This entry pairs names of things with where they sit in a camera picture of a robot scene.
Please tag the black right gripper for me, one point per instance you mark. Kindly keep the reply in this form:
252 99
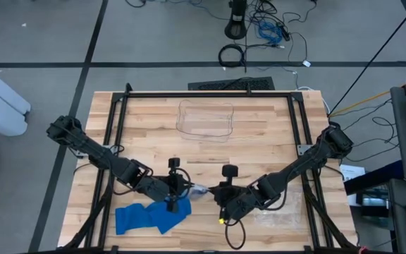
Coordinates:
234 201

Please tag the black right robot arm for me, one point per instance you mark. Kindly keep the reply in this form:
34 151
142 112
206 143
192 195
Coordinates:
305 158

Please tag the clear plastic bin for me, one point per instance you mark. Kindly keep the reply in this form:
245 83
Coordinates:
204 120

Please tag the thin black diagonal pole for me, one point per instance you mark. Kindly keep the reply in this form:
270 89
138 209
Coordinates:
375 57

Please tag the black perforated floor panel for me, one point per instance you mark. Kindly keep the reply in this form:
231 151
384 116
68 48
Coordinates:
259 84

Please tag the blue cohesive bandage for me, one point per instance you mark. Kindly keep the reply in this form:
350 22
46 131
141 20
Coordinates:
199 192
136 218

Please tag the red tape band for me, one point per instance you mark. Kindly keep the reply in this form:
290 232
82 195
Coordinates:
362 250

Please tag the white paper sheet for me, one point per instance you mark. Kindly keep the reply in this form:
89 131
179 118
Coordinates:
352 173

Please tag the black power strip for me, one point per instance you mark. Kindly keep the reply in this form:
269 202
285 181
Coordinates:
284 33

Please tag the clear plastic wrapper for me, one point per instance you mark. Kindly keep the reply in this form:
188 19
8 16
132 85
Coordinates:
284 215

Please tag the small screen device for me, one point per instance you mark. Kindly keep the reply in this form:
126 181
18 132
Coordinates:
374 202

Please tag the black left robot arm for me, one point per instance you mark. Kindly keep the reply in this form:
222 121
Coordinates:
93 151

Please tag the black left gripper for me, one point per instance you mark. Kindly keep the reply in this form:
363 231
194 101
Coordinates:
164 187

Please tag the black aluminium table frame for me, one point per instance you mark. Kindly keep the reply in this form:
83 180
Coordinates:
206 95

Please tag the grey equipment cart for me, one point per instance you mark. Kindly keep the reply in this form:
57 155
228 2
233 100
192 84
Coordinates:
397 197

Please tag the white plug adapter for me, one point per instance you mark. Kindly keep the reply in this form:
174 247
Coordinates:
306 63

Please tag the black stand base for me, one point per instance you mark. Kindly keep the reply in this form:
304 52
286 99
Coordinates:
236 30

